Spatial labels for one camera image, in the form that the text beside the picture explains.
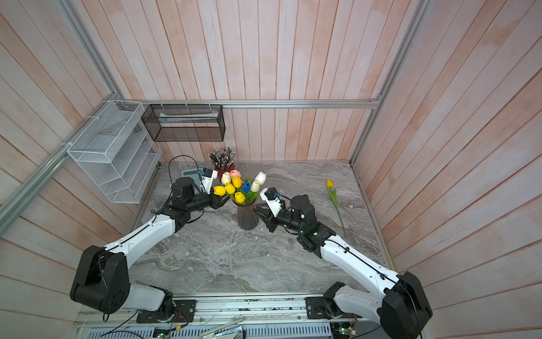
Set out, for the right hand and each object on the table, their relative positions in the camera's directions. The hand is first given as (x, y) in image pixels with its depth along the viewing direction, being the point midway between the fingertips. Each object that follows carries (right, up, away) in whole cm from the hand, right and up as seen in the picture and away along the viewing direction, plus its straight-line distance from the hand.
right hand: (256, 206), depth 74 cm
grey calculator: (-36, +14, +39) cm, 55 cm away
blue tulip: (-3, +7, -2) cm, 8 cm away
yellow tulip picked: (+37, +1, +31) cm, 48 cm away
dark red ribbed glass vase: (-5, -7, +23) cm, 24 cm away
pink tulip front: (-8, +12, +1) cm, 14 cm away
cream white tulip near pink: (-11, +10, 0) cm, 15 cm away
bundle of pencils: (-17, +20, +25) cm, 36 cm away
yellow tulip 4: (-6, +4, -3) cm, 7 cm away
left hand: (-10, +4, +9) cm, 14 cm away
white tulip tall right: (+2, +10, +1) cm, 11 cm away
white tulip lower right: (0, +7, -1) cm, 7 cm away
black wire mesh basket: (-31, +35, +16) cm, 49 cm away
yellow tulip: (-12, +6, -3) cm, 14 cm away
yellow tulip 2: (-9, +6, -1) cm, 11 cm away
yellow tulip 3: (-6, +9, -2) cm, 11 cm away
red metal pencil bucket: (-13, +13, +3) cm, 18 cm away
